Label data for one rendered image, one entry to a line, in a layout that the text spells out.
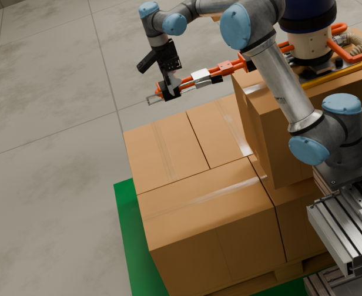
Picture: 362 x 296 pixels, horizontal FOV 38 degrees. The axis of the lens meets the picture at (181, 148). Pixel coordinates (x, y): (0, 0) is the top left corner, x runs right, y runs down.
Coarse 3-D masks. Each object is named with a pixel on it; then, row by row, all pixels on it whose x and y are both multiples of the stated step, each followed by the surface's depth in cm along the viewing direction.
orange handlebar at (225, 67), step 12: (336, 24) 210; (288, 48) 206; (336, 48) 195; (228, 60) 209; (240, 60) 208; (348, 60) 188; (360, 60) 187; (216, 72) 205; (228, 72) 205; (180, 84) 208; (192, 84) 204
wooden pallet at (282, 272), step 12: (324, 252) 258; (288, 264) 258; (300, 264) 260; (312, 264) 267; (324, 264) 265; (252, 276) 257; (264, 276) 269; (276, 276) 261; (288, 276) 263; (300, 276) 265; (216, 288) 257; (228, 288) 269; (240, 288) 267; (252, 288) 265; (264, 288) 265
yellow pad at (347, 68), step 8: (336, 64) 207; (344, 64) 207; (352, 64) 205; (360, 64) 205; (304, 72) 205; (312, 72) 208; (328, 72) 205; (336, 72) 204; (344, 72) 204; (304, 80) 205; (312, 80) 204; (320, 80) 204; (328, 80) 204; (304, 88) 204
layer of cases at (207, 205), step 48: (144, 144) 297; (192, 144) 285; (240, 144) 274; (144, 192) 265; (192, 192) 255; (240, 192) 246; (288, 192) 238; (192, 240) 234; (240, 240) 241; (288, 240) 248; (192, 288) 253
